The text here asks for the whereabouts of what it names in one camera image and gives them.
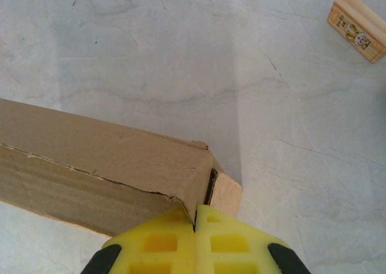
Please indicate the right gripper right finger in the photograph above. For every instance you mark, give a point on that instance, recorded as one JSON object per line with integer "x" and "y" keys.
{"x": 205, "y": 234}

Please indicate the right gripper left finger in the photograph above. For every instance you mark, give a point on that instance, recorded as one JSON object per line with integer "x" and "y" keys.
{"x": 181, "y": 234}

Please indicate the brown cardboard paper box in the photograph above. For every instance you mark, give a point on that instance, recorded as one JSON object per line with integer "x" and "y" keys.
{"x": 90, "y": 153}

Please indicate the printed wooden block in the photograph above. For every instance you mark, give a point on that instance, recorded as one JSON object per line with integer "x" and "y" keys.
{"x": 356, "y": 29}

